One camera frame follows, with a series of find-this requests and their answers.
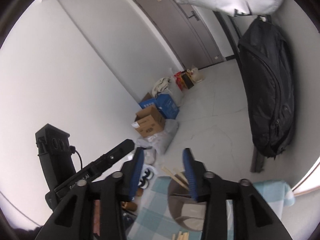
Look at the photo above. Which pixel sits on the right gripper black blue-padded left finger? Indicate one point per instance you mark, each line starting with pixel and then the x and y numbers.
pixel 74 216

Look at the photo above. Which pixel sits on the red snack bag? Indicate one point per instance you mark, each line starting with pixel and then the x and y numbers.
pixel 183 80

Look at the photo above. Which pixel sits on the black backpack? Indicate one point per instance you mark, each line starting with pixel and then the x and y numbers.
pixel 267 73

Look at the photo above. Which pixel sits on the brown cardboard box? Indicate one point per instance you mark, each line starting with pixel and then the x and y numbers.
pixel 149 121

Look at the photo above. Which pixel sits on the grey door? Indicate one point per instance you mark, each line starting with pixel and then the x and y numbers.
pixel 184 31

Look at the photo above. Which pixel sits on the black white sneakers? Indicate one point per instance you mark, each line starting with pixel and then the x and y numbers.
pixel 148 173

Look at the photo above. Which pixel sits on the clear plastic bag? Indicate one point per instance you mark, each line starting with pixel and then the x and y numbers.
pixel 160 141

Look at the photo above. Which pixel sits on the chopsticks bundle in holder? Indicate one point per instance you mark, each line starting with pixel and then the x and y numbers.
pixel 169 173

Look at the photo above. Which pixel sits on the grey utensil holder cup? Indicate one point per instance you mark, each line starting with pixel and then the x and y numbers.
pixel 185 211

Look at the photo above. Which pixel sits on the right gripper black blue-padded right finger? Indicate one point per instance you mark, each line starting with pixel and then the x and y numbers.
pixel 253 218

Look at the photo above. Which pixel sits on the blue checked tablecloth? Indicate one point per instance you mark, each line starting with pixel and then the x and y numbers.
pixel 155 222

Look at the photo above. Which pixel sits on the white cloth bag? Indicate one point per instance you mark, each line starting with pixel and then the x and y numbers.
pixel 160 86

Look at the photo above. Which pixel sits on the wooden chopstick on table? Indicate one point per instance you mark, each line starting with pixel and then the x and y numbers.
pixel 180 236

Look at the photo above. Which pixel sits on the blue cardboard box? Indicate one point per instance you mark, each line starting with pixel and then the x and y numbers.
pixel 164 103

